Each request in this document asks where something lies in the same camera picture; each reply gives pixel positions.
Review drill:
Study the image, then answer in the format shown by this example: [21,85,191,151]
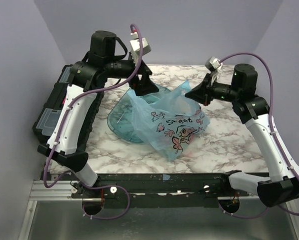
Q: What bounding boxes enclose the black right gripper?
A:
[185,72,240,106]

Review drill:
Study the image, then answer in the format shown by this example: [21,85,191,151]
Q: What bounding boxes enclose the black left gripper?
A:
[104,50,160,95]

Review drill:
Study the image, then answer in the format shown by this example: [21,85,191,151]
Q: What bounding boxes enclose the teal transparent plastic tray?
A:
[106,82,174,144]

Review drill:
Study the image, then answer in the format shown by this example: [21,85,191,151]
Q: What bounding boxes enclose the light blue plastic bag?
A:
[127,80,210,161]

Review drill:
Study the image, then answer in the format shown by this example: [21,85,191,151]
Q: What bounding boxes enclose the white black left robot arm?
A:
[37,24,159,198]

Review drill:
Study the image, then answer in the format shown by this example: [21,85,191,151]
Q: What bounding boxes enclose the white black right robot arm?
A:
[185,63,299,208]

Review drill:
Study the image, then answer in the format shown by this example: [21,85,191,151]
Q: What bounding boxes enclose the black plastic toolbox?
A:
[32,65,104,150]

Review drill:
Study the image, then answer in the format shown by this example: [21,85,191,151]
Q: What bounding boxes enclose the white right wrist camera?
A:
[205,56,223,74]

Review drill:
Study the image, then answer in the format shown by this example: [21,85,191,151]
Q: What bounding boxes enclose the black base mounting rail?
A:
[58,173,261,211]

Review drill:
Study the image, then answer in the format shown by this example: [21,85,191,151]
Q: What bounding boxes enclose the aluminium extrusion rail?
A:
[28,179,77,202]

